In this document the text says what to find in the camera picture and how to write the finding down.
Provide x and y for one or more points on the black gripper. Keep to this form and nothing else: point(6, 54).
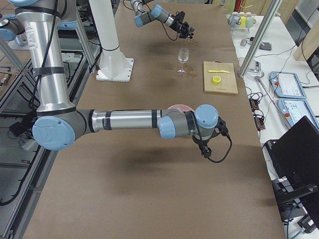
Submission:
point(182, 27)

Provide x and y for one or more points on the clear wine glass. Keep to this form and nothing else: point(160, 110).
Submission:
point(183, 57)

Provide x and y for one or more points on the yellow plastic knife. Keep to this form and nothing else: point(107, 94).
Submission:
point(219, 71)

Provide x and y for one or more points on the bamboo cutting board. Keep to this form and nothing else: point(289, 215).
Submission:
point(228, 83)

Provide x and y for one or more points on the yellow lemon slice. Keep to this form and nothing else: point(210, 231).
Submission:
point(216, 80)

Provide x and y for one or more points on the steel weight cylinder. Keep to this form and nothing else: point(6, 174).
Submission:
point(243, 42)

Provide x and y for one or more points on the yellow plastic cup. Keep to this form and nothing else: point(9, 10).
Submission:
point(242, 22)

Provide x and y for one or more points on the pink bowl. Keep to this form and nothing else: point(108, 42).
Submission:
point(180, 108)

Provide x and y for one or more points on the metal reacher tool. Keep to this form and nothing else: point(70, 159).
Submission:
point(258, 79)

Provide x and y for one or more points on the far blue teach pendant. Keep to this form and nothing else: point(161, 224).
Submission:
point(286, 85)

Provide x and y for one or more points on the blue teach pendant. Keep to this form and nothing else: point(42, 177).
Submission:
point(286, 85)
point(294, 109)

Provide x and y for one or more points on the near blue teach pendant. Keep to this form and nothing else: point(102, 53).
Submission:
point(294, 109)

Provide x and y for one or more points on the black laptop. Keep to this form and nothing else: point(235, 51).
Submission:
point(296, 156)

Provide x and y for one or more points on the aluminium frame post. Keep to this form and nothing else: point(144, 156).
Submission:
point(264, 25)

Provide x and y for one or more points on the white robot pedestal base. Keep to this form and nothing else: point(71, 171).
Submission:
point(113, 65)

